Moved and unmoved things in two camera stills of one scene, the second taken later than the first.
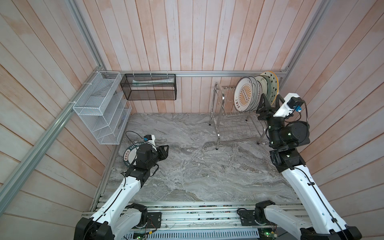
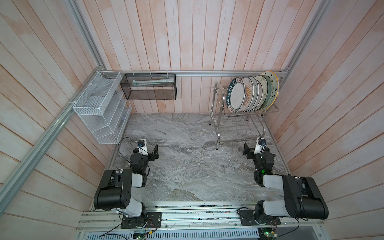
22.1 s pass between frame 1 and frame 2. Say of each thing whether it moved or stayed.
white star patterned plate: stayed
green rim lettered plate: moved
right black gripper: moved
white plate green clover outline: stayed
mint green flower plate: stayed
